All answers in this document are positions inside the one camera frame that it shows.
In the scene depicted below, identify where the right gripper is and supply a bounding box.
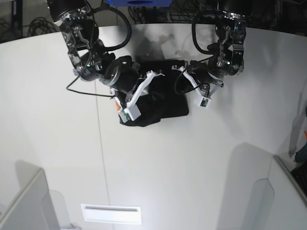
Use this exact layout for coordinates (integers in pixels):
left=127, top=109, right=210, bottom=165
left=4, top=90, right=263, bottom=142
left=102, top=56, right=139, bottom=93

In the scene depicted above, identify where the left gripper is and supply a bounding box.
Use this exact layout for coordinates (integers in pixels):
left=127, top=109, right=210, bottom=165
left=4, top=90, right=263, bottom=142
left=188, top=60, right=223, bottom=88

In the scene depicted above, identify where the black T-shirt with print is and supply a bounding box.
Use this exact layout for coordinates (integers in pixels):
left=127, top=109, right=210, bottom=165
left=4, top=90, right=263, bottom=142
left=120, top=60, right=189, bottom=127

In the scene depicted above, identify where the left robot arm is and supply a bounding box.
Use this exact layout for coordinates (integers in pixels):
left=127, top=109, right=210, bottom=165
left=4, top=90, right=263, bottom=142
left=189, top=0, right=252, bottom=86

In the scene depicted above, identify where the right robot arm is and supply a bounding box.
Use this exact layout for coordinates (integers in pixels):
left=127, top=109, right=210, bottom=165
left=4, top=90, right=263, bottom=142
left=47, top=0, right=141, bottom=94

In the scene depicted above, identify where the blue box at top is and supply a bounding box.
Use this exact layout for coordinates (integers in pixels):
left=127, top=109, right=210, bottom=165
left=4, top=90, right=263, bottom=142
left=106, top=0, right=172, bottom=7

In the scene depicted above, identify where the black keyboard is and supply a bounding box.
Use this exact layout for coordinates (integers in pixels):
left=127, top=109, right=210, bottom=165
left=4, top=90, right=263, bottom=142
left=291, top=162, right=307, bottom=196

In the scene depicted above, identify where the grey cabinet lower left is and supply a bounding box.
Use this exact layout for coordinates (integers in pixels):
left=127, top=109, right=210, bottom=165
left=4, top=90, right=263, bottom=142
left=0, top=169, right=61, bottom=230

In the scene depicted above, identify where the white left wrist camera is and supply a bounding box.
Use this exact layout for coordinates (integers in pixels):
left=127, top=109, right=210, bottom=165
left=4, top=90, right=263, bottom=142
left=194, top=96, right=211, bottom=108

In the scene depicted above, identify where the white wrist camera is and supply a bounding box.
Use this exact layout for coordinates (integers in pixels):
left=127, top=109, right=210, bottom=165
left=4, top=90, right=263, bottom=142
left=118, top=106, right=141, bottom=123
left=194, top=96, right=211, bottom=108

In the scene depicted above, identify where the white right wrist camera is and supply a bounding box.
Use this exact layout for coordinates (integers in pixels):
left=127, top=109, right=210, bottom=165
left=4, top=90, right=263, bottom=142
left=118, top=106, right=141, bottom=123

